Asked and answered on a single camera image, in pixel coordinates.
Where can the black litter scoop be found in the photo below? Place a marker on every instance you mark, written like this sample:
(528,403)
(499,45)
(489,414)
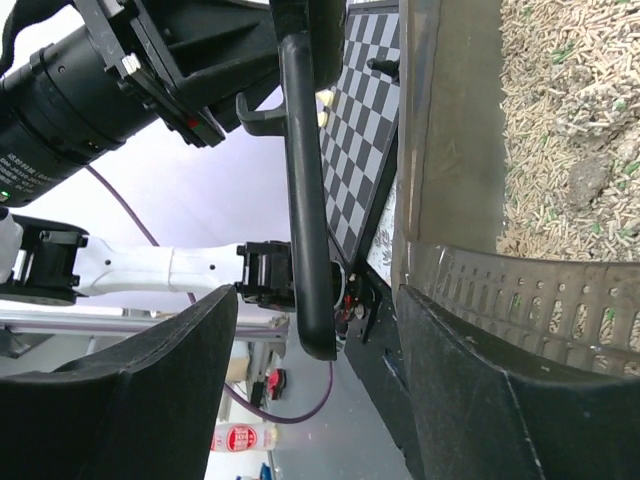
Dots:
(295,120)

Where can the brown plastic litter box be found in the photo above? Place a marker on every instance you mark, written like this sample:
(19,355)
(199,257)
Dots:
(449,206)

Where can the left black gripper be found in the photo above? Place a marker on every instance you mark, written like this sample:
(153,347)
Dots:
(208,67)

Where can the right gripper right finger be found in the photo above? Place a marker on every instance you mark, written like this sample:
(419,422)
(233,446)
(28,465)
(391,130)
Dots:
(486,409)

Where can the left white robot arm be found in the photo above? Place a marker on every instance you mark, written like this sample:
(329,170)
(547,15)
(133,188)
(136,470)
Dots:
(59,113)

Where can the white red bottle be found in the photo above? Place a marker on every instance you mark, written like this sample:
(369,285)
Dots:
(242,437)

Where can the black white chessboard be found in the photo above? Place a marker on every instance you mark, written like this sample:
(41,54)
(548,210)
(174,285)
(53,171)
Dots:
(361,125)

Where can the black chess piece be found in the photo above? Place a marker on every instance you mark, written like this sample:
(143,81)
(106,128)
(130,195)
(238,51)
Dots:
(386,67)

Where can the cream chess piece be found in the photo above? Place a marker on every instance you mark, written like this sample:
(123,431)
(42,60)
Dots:
(322,119)
(326,97)

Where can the grey litter clump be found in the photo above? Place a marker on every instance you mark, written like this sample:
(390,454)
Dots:
(586,179)

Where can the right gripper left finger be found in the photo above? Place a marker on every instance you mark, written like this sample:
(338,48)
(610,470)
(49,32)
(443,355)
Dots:
(144,408)

